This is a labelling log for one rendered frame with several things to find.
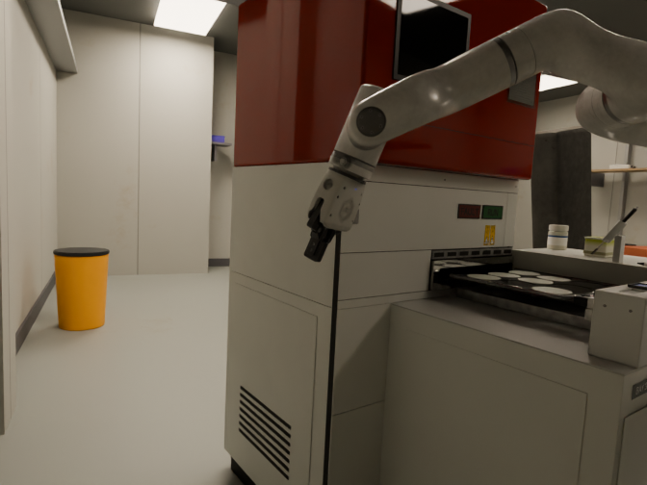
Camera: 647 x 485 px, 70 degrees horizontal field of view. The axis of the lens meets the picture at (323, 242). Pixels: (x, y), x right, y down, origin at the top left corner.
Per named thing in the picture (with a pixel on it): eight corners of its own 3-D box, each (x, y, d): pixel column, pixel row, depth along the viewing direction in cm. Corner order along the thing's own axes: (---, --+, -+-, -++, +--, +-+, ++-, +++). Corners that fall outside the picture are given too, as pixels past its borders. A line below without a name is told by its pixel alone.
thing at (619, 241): (598, 260, 148) (603, 218, 147) (604, 260, 151) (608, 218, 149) (619, 263, 143) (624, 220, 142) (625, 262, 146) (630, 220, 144)
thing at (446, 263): (427, 290, 146) (430, 260, 146) (507, 280, 172) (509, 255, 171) (432, 291, 145) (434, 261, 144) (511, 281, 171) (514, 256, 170)
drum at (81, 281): (56, 320, 379) (55, 246, 374) (109, 317, 396) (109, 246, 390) (50, 334, 345) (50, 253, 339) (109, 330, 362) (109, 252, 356)
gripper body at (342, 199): (352, 170, 80) (326, 229, 81) (377, 182, 88) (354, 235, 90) (320, 157, 83) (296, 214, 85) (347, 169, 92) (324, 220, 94)
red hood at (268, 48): (232, 166, 177) (237, 4, 172) (386, 180, 225) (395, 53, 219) (359, 160, 117) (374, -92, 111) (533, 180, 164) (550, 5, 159)
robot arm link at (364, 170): (360, 160, 79) (353, 176, 80) (381, 171, 87) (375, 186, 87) (323, 145, 84) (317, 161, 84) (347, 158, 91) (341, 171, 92)
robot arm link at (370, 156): (376, 167, 81) (374, 168, 90) (408, 95, 79) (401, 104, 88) (332, 148, 80) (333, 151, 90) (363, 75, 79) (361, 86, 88)
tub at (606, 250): (582, 255, 161) (583, 236, 161) (591, 254, 166) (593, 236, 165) (605, 258, 155) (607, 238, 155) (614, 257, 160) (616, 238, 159)
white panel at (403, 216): (331, 308, 127) (340, 161, 123) (504, 286, 175) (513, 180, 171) (339, 310, 125) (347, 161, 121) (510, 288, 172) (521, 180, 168)
